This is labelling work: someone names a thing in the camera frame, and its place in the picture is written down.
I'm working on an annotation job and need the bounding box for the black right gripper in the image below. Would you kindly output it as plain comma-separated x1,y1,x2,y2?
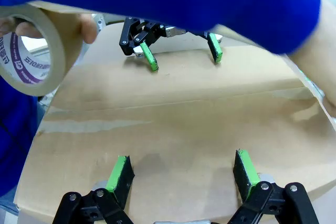
119,16,224,73

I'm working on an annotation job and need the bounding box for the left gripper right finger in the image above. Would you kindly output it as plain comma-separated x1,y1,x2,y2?
233,149,320,224

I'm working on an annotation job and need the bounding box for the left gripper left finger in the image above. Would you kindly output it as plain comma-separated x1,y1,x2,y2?
52,155,136,224

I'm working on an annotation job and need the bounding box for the large brown cardboard box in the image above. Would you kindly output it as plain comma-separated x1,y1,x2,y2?
13,23,336,224

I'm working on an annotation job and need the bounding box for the beige packing tape roll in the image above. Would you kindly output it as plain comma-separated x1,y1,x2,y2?
0,0,93,97

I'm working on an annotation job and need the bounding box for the person's right hand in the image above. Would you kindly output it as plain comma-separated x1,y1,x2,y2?
0,13,98,45

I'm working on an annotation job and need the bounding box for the person's left hand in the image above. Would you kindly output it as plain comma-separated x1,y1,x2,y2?
288,0,336,119

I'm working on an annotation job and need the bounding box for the person in blue sweater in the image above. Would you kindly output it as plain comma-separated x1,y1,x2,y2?
0,76,43,209

